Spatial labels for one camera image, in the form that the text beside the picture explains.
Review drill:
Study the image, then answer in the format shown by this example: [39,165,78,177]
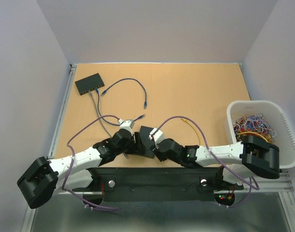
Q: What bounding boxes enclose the yellow ethernet cable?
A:
[180,117,202,145]

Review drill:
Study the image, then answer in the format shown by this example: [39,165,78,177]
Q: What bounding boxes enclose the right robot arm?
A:
[149,131,280,189]

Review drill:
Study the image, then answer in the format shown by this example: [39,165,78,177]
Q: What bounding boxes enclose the black network switch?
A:
[138,126,155,159]
[75,73,105,96]

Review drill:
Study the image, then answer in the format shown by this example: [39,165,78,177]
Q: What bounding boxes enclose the blue ethernet cable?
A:
[95,88,146,126]
[100,77,148,109]

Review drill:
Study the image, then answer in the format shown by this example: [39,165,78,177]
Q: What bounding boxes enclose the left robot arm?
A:
[17,129,145,209]

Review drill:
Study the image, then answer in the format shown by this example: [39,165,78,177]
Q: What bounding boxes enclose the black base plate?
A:
[75,167,244,202]

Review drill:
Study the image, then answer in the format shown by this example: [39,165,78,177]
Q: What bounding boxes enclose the white plastic basket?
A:
[225,101,295,169]

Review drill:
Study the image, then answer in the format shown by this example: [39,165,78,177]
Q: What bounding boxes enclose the bundle of coloured wires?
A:
[233,111,281,145]

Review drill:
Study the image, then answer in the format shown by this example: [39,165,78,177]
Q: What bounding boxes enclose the aluminium frame rail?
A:
[254,172,294,192]

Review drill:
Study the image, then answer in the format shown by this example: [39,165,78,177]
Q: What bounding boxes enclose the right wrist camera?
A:
[149,128,166,146]

